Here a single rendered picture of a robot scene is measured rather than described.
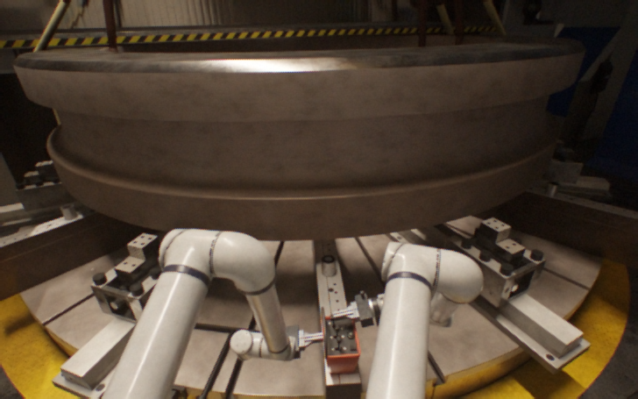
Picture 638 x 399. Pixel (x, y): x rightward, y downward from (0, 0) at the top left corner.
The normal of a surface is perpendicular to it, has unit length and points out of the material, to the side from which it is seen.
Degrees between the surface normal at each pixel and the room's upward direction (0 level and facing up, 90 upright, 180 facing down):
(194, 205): 90
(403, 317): 14
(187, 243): 21
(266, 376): 0
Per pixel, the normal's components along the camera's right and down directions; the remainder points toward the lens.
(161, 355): 0.63, -0.44
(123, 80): -0.29, 0.45
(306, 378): -0.02, -0.88
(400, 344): -0.20, -0.77
